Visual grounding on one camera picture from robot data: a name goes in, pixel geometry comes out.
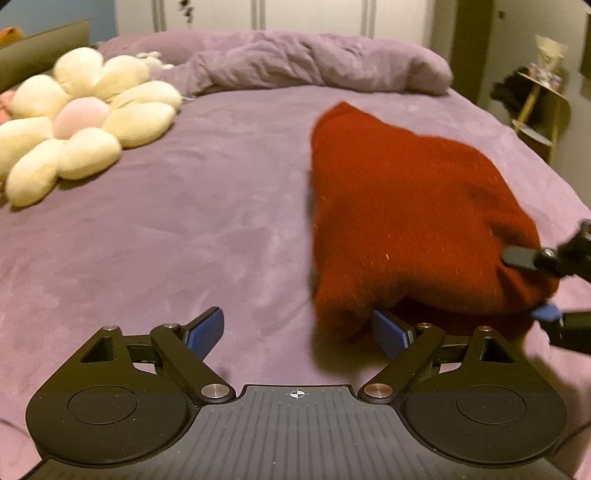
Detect white wardrobe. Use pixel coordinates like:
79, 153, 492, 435
113, 0, 437, 47

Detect red knit sweater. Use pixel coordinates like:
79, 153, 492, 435
307, 102, 559, 343

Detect purple bed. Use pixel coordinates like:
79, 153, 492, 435
0, 30, 591, 480

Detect cream flower-shaped plush pillow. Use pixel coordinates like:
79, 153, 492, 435
0, 46, 183, 208

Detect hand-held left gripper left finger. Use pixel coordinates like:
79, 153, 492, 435
81, 307, 236, 405

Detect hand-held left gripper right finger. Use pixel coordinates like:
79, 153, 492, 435
358, 308, 519, 405

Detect small pale plush toy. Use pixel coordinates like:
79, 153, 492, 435
136, 51, 176, 71

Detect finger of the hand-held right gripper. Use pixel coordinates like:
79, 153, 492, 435
531, 304, 591, 356
501, 222, 591, 279

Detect purple crumpled duvet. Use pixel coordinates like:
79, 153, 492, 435
97, 30, 454, 97

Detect dark cloth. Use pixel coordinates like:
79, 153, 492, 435
490, 74, 532, 123

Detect olive headboard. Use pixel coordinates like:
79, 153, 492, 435
0, 18, 90, 93

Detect yellow side table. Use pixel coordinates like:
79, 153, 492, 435
512, 69, 572, 162

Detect cream paper-wrapped bouquet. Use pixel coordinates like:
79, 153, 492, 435
533, 33, 568, 75

